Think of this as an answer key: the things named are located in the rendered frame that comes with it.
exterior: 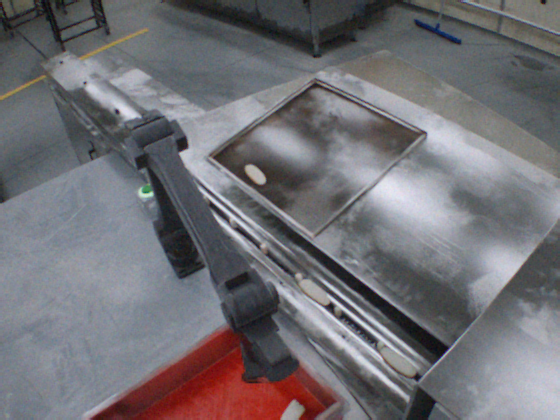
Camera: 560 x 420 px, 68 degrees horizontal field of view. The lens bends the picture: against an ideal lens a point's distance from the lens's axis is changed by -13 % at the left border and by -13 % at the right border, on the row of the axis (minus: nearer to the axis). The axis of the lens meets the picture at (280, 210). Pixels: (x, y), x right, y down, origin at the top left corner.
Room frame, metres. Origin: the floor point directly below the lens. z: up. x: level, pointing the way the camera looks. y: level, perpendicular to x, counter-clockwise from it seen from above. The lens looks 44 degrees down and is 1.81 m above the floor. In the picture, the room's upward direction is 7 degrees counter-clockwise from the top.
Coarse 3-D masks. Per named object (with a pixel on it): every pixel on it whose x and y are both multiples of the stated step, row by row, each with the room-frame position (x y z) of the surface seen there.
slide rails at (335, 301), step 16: (208, 192) 1.13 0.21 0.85; (224, 208) 1.04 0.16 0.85; (224, 224) 0.98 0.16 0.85; (240, 224) 0.97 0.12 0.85; (240, 240) 0.91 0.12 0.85; (256, 240) 0.90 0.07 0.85; (304, 272) 0.77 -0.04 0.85; (336, 304) 0.65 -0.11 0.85; (336, 320) 0.61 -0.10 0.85; (352, 320) 0.60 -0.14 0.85; (352, 336) 0.56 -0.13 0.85; (384, 336) 0.54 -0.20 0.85; (400, 352) 0.49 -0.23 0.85; (416, 368) 0.45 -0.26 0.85
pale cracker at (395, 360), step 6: (384, 348) 0.51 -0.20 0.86; (384, 354) 0.49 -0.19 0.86; (390, 354) 0.49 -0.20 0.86; (396, 354) 0.49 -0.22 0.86; (390, 360) 0.47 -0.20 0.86; (396, 360) 0.47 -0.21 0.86; (402, 360) 0.47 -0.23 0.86; (390, 366) 0.46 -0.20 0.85; (396, 366) 0.46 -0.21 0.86; (402, 366) 0.45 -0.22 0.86; (408, 366) 0.45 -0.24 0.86; (402, 372) 0.44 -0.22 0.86; (408, 372) 0.44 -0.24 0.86; (414, 372) 0.43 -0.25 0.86
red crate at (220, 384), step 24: (240, 360) 0.54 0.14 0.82; (192, 384) 0.49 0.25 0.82; (216, 384) 0.49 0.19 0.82; (240, 384) 0.48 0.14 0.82; (264, 384) 0.47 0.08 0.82; (288, 384) 0.47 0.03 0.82; (168, 408) 0.43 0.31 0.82; (192, 408) 0.43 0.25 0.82; (216, 408) 0.42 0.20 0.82; (240, 408) 0.42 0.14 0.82; (264, 408) 0.41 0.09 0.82; (312, 408) 0.40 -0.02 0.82
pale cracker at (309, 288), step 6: (300, 282) 0.73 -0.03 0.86; (306, 282) 0.73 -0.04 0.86; (312, 282) 0.72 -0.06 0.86; (300, 288) 0.72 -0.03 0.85; (306, 288) 0.71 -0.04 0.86; (312, 288) 0.70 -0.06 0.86; (318, 288) 0.70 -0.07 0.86; (306, 294) 0.69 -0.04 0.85; (312, 294) 0.69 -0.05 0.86; (318, 294) 0.68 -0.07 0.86; (324, 294) 0.68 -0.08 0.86; (318, 300) 0.67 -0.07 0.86; (324, 300) 0.67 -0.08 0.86; (330, 300) 0.67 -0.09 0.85
